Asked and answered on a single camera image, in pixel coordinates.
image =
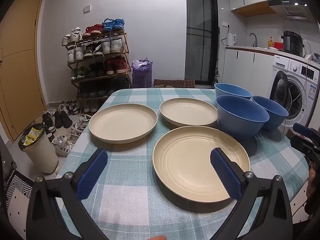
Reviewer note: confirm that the metal kitchen faucet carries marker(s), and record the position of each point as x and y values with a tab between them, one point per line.
254	36

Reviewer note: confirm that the yellow bottle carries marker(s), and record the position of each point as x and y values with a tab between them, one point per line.
270	43

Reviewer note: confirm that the yellow snack wrappers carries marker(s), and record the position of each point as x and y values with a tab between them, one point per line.
33	136

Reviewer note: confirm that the black framed glass door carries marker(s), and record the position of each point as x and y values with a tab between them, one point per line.
200	30

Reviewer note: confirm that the white washing machine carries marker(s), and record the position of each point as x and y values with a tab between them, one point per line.
300	80

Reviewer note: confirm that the cream round plate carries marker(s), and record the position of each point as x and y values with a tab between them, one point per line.
185	160
122	122
187	111

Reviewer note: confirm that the red container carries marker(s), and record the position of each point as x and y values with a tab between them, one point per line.
278	46

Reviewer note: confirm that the rows of shelved shoes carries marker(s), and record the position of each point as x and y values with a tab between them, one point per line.
112	63

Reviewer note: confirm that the white electric kettle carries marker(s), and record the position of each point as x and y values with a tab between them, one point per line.
231	40

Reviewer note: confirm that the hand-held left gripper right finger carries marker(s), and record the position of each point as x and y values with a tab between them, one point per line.
226	175

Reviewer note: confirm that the black pressure cooker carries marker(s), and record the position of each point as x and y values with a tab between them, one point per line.
292	43

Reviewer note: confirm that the white wall socket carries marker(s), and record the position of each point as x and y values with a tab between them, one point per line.
226	25

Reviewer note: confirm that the scattered group of sneakers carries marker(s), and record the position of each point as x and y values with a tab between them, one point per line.
62	120

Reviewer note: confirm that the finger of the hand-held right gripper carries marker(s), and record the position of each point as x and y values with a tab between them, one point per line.
300	145
302	129

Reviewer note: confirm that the teal checked tablecloth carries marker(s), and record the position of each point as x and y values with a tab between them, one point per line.
130	160

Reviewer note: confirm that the person's left hand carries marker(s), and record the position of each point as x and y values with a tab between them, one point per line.
159	238

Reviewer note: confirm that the white kitchen base cabinets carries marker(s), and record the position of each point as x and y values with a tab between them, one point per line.
240	70

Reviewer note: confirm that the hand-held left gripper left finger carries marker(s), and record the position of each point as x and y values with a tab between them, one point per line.
91	175

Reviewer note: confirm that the wooden shoe rack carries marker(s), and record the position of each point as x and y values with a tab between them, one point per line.
128	55

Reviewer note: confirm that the steel range hood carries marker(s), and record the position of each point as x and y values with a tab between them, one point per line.
292	7

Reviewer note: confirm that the blue bowl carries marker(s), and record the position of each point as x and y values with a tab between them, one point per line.
272	112
240	112
232	90

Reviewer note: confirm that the purple plastic bag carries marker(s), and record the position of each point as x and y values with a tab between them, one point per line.
142	76

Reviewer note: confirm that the cream trash bin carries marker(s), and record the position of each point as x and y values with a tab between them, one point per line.
43	155

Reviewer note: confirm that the black and white rug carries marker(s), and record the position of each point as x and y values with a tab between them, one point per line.
17	195

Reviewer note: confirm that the patterned cardboard box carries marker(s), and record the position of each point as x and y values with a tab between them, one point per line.
175	83

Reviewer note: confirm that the grey suitcase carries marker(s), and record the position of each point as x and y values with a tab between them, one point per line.
7	162

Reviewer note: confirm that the wooden door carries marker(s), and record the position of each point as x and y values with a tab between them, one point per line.
20	67

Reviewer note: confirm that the person's right hand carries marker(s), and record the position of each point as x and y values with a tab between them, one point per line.
314	185

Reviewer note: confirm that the white wall switch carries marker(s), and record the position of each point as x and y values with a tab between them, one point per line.
87	8

